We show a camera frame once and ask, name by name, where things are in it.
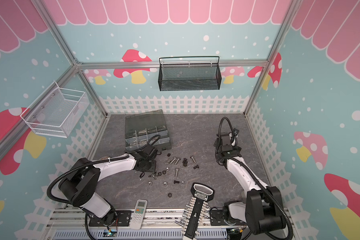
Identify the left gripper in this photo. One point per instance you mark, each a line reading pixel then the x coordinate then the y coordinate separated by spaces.
pixel 153 168

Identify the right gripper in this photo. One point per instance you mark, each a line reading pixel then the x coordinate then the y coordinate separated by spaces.
pixel 224 139

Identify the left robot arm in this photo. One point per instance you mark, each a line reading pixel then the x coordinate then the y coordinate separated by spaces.
pixel 77 186

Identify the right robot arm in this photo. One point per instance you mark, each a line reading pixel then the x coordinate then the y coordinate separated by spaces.
pixel 264 210

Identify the grey plastic organizer box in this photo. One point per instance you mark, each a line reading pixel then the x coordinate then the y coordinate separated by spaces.
pixel 147 127

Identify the white remote control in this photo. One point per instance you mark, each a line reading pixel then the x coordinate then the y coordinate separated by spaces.
pixel 138 215

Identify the black socket wrench rack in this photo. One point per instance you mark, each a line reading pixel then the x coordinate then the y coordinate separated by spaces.
pixel 197 211

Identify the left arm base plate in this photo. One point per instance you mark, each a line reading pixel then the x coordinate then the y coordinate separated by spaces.
pixel 122 220

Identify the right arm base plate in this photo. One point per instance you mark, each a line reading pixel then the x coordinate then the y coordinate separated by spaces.
pixel 217 218

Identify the black mesh wall basket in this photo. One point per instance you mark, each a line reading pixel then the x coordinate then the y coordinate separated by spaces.
pixel 196 73

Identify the white wire wall basket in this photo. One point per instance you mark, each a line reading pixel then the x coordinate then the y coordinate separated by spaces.
pixel 57 112

